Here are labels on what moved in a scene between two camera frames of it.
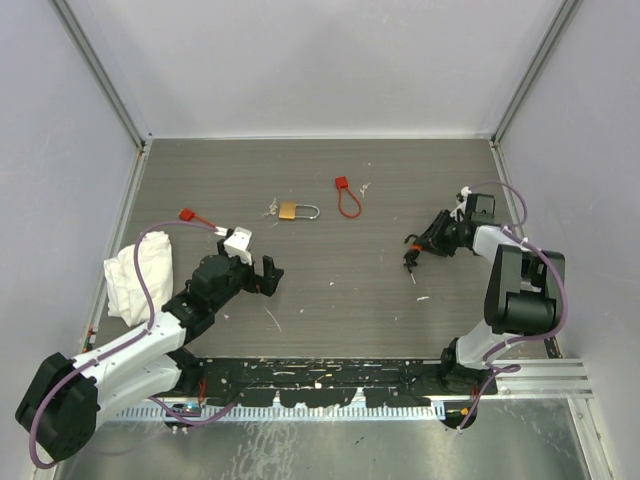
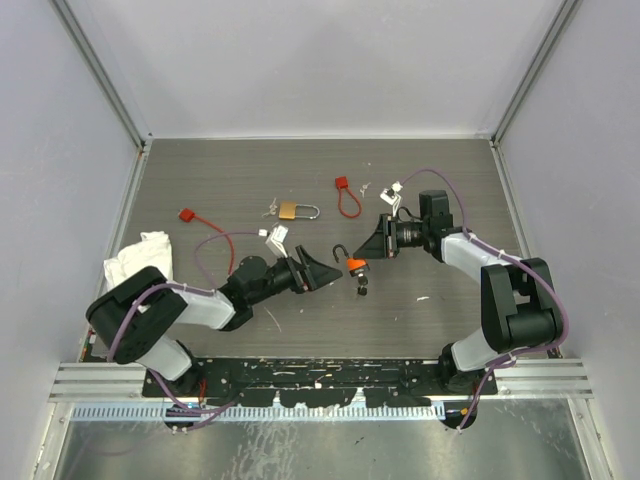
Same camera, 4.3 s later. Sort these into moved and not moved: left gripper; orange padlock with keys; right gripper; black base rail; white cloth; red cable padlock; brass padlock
Moved: right gripper; left gripper; orange padlock with keys
Not moved: red cable padlock; brass padlock; white cloth; black base rail
